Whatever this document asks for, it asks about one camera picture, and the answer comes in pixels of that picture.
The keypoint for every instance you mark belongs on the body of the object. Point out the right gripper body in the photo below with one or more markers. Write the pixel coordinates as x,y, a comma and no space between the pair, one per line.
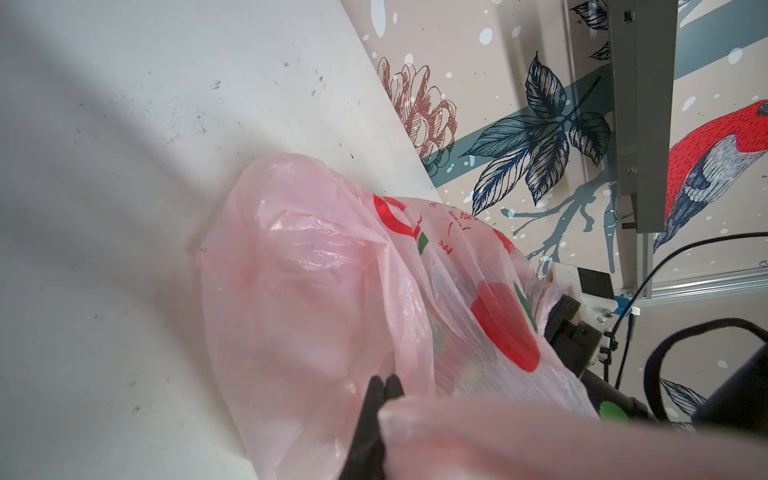
574,340

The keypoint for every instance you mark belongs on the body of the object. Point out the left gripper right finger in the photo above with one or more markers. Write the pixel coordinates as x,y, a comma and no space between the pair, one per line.
393,388

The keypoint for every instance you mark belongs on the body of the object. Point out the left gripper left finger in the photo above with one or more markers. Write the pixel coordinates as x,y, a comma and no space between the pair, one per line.
365,460

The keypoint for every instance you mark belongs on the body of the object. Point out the pink plastic bag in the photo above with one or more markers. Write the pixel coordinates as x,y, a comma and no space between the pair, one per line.
312,285

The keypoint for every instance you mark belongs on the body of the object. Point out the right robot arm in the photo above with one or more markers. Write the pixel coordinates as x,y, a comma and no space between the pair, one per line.
740,404

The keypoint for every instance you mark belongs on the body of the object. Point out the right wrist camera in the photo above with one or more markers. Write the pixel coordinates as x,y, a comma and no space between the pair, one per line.
592,290

